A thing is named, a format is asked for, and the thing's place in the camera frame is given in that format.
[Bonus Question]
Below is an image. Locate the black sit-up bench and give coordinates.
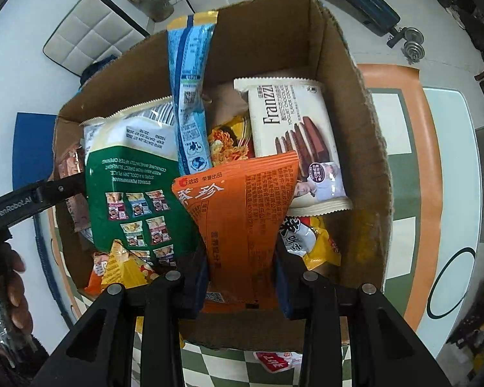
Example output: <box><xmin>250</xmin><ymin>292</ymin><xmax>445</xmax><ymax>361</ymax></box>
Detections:
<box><xmin>294</xmin><ymin>0</ymin><xmax>402</xmax><ymax>37</ymax></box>

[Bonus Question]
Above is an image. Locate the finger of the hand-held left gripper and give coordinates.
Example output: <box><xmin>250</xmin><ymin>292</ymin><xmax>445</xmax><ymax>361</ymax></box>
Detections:
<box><xmin>31</xmin><ymin>173</ymin><xmax>86</xmax><ymax>210</ymax></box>

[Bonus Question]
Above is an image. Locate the brown red snack packet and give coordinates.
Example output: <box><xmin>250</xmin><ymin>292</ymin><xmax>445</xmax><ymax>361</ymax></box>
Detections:
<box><xmin>65</xmin><ymin>193</ymin><xmax>91</xmax><ymax>232</ymax></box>

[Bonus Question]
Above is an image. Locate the small orange red packet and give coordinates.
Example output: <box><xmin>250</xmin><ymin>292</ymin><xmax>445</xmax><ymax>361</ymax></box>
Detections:
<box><xmin>84</xmin><ymin>252</ymin><xmax>114</xmax><ymax>295</ymax></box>

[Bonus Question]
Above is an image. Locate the green white checkered table mat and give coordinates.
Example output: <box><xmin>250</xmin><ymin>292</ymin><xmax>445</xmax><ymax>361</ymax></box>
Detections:
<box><xmin>34</xmin><ymin>64</ymin><xmax>444</xmax><ymax>387</ymax></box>

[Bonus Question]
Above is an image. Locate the cardboard box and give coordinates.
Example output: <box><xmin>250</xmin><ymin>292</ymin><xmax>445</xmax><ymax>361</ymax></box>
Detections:
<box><xmin>50</xmin><ymin>0</ymin><xmax>394</xmax><ymax>353</ymax></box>

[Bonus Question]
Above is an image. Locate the dark clothes pile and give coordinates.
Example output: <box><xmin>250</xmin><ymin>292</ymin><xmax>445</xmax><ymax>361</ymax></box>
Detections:
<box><xmin>80</xmin><ymin>54</ymin><xmax>119</xmax><ymax>85</ymax></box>

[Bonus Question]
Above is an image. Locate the small yellow snack packet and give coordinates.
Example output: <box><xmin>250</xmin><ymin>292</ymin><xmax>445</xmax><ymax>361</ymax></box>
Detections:
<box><xmin>101</xmin><ymin>240</ymin><xmax>160</xmax><ymax>291</ymax></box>

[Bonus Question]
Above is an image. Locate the long blue white packet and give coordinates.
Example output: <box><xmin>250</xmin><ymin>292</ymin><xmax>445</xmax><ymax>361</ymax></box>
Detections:
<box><xmin>166</xmin><ymin>11</ymin><xmax>219</xmax><ymax>176</ymax></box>

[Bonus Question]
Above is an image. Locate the clear water jug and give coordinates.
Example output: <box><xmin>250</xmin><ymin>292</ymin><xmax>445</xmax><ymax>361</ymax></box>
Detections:
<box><xmin>139</xmin><ymin>0</ymin><xmax>174</xmax><ymax>23</ymax></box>

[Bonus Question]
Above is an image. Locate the red white snack packet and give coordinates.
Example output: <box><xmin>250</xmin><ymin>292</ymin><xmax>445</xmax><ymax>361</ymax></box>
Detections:
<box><xmin>253</xmin><ymin>351</ymin><xmax>303</xmax><ymax>373</ymax></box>

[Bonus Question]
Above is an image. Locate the white wafer biscuit packet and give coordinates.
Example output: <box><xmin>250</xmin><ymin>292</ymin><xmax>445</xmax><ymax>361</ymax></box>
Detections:
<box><xmin>233</xmin><ymin>77</ymin><xmax>353</xmax><ymax>216</ymax></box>

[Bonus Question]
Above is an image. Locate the green white snack bag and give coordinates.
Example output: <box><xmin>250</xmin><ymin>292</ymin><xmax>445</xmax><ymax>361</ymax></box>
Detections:
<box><xmin>83</xmin><ymin>96</ymin><xmax>204</xmax><ymax>269</ymax></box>

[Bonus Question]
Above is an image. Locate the large yellow noodle packet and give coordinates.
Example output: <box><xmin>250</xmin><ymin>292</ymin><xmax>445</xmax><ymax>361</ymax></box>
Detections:
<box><xmin>207</xmin><ymin>115</ymin><xmax>343</xmax><ymax>272</ymax></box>

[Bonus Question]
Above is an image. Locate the orange snack packet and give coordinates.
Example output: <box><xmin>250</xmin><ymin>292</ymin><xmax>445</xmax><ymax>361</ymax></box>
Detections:
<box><xmin>171</xmin><ymin>150</ymin><xmax>300</xmax><ymax>315</ymax></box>

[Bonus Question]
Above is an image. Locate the person's left hand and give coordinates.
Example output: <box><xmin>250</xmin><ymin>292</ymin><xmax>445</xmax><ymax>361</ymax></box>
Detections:
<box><xmin>2</xmin><ymin>246</ymin><xmax>33</xmax><ymax>333</ymax></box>

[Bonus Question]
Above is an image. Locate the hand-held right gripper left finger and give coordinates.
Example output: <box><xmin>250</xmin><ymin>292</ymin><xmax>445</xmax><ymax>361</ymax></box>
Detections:
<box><xmin>30</xmin><ymin>246</ymin><xmax>210</xmax><ymax>387</ymax></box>

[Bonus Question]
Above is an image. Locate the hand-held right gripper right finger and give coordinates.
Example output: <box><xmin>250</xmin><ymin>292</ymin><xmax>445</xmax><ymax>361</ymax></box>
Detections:
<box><xmin>274</xmin><ymin>242</ymin><xmax>452</xmax><ymax>387</ymax></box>

